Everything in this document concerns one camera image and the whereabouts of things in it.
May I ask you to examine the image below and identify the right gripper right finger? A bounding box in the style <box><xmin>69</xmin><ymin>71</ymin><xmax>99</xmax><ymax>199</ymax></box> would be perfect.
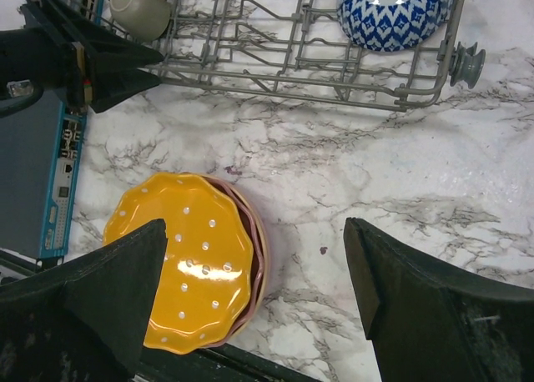
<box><xmin>344</xmin><ymin>218</ymin><xmax>533</xmax><ymax>381</ymax></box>

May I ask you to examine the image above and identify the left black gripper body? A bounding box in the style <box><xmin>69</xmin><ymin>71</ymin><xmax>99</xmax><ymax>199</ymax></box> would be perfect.
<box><xmin>1</xmin><ymin>2</ymin><xmax>90</xmax><ymax>107</ymax></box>

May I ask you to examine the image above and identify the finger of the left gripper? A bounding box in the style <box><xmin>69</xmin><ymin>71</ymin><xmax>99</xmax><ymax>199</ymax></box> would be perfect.
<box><xmin>89</xmin><ymin>69</ymin><xmax>161</xmax><ymax>113</ymax></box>
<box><xmin>40</xmin><ymin>0</ymin><xmax>164</xmax><ymax>72</ymax></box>

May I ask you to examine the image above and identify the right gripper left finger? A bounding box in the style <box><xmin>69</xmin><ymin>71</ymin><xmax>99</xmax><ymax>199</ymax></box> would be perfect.
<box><xmin>1</xmin><ymin>219</ymin><xmax>168</xmax><ymax>381</ymax></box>

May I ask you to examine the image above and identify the grey ceramic mug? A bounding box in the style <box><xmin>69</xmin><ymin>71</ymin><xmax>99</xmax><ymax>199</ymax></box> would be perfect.
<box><xmin>110</xmin><ymin>0</ymin><xmax>171</xmax><ymax>43</ymax></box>

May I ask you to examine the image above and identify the yellow polka dot plate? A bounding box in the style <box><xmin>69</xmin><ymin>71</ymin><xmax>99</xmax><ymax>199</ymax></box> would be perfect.
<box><xmin>103</xmin><ymin>173</ymin><xmax>254</xmax><ymax>354</ymax></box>

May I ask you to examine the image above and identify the pink polka dot plate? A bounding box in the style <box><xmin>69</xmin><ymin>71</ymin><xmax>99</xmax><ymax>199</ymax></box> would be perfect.
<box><xmin>204</xmin><ymin>177</ymin><xmax>266</xmax><ymax>345</ymax></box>

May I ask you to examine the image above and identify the grey wire dish rack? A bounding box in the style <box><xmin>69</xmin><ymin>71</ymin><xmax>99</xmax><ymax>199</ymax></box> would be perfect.
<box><xmin>68</xmin><ymin>0</ymin><xmax>487</xmax><ymax>113</ymax></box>

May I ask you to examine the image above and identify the red blue patterned bowl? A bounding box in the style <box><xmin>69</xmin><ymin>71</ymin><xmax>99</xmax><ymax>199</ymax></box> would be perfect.
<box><xmin>337</xmin><ymin>0</ymin><xmax>452</xmax><ymax>53</ymax></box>

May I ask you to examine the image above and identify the pink plate under stack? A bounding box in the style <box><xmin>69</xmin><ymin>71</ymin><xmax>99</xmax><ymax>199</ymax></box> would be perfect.
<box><xmin>202</xmin><ymin>174</ymin><xmax>270</xmax><ymax>349</ymax></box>

